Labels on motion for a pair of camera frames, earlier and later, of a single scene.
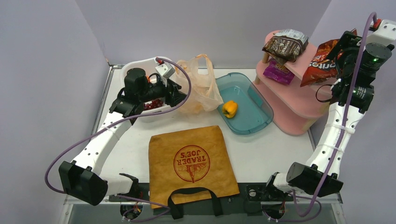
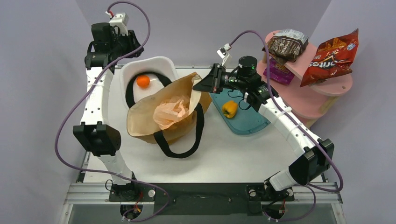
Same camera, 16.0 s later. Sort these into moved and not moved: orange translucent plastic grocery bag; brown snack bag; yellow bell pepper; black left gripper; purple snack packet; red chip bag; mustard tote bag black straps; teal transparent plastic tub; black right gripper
Moved: orange translucent plastic grocery bag; black left gripper; mustard tote bag black straps; black right gripper
Not moved: red chip bag; brown snack bag; purple snack packet; yellow bell pepper; teal transparent plastic tub
